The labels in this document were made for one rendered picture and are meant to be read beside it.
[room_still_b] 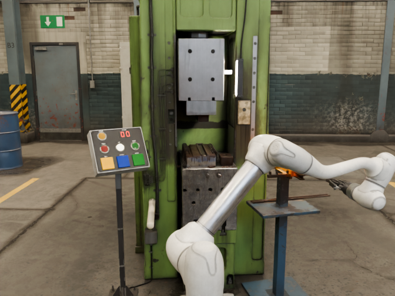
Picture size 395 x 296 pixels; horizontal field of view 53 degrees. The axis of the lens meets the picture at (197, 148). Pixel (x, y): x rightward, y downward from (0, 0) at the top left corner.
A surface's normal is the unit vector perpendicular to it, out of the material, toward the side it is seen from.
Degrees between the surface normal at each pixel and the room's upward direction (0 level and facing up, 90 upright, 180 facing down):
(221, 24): 90
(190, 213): 90
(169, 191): 90
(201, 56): 90
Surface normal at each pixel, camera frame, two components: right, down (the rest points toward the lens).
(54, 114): -0.04, 0.20
